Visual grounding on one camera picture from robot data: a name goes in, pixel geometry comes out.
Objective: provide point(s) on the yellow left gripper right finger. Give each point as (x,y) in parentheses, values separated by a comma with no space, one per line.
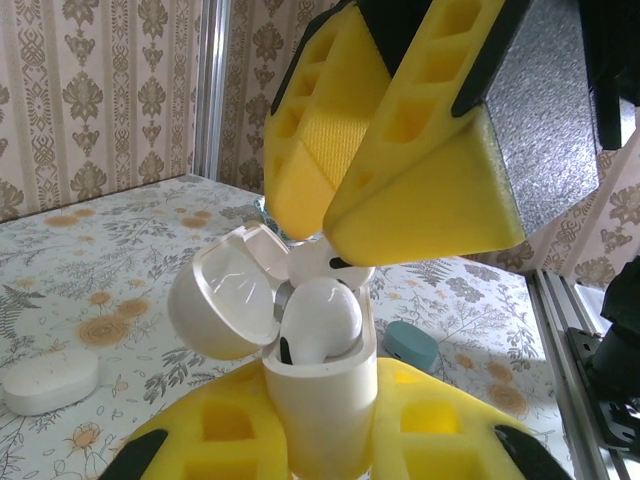
(430,440)

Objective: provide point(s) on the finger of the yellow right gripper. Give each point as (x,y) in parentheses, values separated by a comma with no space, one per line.
(425,210)
(300,165)

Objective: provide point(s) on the white earbud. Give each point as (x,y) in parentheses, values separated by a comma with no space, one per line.
(320,315)
(310,265)

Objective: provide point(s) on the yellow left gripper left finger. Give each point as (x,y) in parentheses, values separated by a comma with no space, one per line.
(220,430)

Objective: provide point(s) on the aluminium side rail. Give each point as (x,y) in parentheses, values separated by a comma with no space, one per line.
(555,320)

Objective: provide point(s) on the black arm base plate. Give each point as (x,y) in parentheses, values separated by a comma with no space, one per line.
(600,380)

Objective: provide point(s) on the white oval charging case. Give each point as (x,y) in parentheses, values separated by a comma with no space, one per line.
(50,380)

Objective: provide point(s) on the light blue charging case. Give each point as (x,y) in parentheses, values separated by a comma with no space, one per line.
(407,345)

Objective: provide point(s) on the aluminium frame post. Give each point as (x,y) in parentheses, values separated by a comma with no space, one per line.
(212,75)

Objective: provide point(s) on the white square charging case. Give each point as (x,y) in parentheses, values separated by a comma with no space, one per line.
(320,400)

